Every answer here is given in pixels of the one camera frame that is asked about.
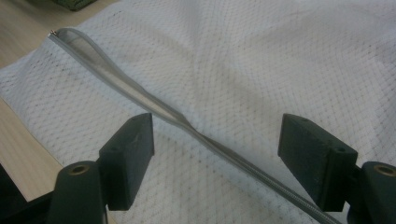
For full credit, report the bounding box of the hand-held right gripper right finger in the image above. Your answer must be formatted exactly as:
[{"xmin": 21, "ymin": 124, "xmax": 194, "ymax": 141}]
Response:
[{"xmin": 277, "ymin": 113, "xmax": 360, "ymax": 213}]

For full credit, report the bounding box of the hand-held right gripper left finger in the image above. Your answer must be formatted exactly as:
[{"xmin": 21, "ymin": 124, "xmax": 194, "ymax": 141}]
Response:
[{"xmin": 98, "ymin": 112, "xmax": 155, "ymax": 211}]

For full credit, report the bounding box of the white mesh laundry bag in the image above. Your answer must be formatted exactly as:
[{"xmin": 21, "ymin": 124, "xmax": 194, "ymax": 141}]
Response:
[{"xmin": 0, "ymin": 0, "xmax": 396, "ymax": 224}]

